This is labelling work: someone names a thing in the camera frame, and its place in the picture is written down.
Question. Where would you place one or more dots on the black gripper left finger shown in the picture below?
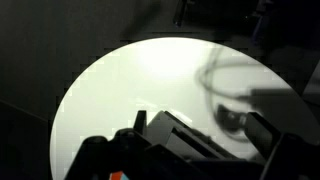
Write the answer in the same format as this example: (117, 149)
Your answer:
(140, 124)

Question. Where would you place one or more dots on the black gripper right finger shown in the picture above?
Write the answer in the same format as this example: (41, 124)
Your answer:
(261, 133)

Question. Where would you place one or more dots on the grey toy stove oven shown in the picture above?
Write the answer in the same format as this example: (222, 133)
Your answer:
(167, 130)

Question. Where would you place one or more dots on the round white table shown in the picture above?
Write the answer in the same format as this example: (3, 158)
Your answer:
(187, 77)

